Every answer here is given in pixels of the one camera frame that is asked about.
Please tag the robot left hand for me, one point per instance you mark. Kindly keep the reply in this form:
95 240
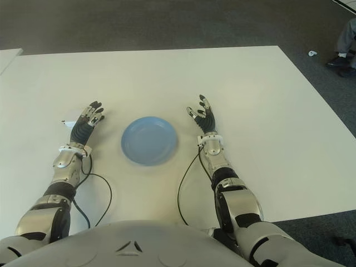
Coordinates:
83 130

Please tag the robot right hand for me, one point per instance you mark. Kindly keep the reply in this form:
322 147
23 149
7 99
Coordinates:
207 123

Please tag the white charger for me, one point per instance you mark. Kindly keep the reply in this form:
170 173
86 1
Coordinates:
67 123

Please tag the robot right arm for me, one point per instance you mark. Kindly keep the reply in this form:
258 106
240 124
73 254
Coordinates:
239 200

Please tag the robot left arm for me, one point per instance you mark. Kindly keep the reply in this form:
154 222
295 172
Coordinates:
62 167

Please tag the blue plate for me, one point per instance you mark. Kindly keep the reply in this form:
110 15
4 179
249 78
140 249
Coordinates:
149 141

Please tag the white side table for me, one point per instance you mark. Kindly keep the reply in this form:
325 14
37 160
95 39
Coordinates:
8 58

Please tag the grey robot torso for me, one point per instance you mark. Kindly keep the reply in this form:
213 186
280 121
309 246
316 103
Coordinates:
125 244

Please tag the small white floor object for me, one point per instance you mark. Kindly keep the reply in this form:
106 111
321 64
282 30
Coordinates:
312 53

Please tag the black shoe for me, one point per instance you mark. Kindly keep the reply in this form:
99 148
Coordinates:
340 62

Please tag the person leg grey trousers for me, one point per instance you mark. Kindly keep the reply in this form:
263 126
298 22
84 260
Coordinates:
346 36

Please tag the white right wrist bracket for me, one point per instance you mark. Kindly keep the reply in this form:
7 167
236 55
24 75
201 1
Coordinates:
212 137

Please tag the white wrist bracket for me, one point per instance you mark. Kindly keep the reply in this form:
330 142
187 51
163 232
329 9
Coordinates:
71 149
212 137

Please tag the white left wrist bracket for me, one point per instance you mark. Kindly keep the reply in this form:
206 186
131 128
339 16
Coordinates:
71 149

